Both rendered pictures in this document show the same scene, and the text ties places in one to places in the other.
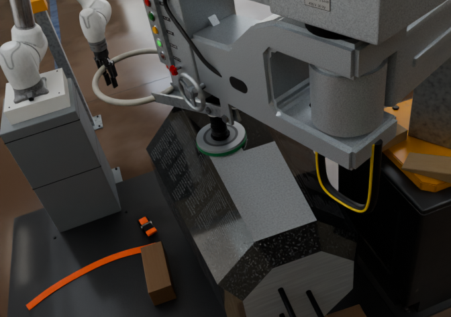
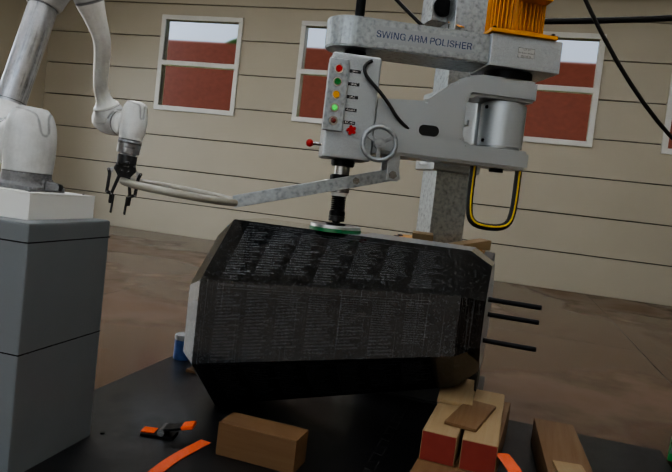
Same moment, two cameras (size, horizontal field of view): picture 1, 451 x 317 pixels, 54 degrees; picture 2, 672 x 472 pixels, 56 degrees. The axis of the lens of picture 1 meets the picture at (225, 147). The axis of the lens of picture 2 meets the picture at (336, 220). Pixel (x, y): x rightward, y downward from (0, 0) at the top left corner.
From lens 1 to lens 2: 2.60 m
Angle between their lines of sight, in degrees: 68
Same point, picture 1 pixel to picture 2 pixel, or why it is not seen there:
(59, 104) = (85, 209)
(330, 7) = (534, 57)
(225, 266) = (456, 281)
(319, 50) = (514, 87)
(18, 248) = not seen: outside the picture
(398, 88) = not seen: hidden behind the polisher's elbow
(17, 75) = (47, 148)
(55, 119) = (90, 225)
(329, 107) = (514, 125)
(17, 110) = (45, 197)
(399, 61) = not seen: hidden behind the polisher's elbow
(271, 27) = (478, 78)
